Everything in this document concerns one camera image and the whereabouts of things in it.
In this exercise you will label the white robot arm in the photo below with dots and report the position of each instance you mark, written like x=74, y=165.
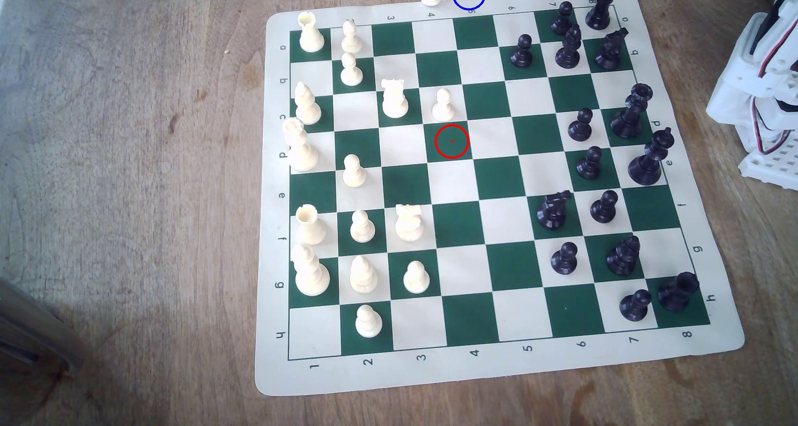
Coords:
x=732, y=95

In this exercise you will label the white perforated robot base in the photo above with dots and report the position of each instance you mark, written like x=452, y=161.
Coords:
x=770, y=167

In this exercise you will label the green white chess mat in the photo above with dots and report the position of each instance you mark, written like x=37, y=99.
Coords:
x=458, y=226

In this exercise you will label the white knight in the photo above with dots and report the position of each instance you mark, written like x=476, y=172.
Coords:
x=408, y=224

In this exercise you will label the white bishop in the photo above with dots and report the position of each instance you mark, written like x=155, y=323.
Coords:
x=363, y=276
x=307, y=107

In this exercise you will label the white rook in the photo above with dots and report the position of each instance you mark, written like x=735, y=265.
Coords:
x=310, y=226
x=394, y=100
x=310, y=34

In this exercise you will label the white queen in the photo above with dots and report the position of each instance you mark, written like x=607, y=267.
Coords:
x=300, y=148

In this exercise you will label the white king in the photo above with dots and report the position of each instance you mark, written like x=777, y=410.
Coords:
x=310, y=274

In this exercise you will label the black knight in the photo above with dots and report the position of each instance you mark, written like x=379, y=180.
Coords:
x=608, y=53
x=552, y=213

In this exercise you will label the black pawn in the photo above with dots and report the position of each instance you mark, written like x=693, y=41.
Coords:
x=589, y=165
x=603, y=208
x=634, y=308
x=580, y=127
x=563, y=21
x=564, y=260
x=522, y=53

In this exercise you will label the black bishop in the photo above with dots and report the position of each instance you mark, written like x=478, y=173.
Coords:
x=568, y=50
x=623, y=259

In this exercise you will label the black queen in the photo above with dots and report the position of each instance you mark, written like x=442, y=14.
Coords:
x=628, y=117

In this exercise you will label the black king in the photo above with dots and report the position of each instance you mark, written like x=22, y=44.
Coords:
x=646, y=164

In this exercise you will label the black rook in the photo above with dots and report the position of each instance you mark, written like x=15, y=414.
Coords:
x=677, y=293
x=599, y=13

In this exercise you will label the grey metal bar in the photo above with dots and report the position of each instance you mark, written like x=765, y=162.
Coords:
x=37, y=326

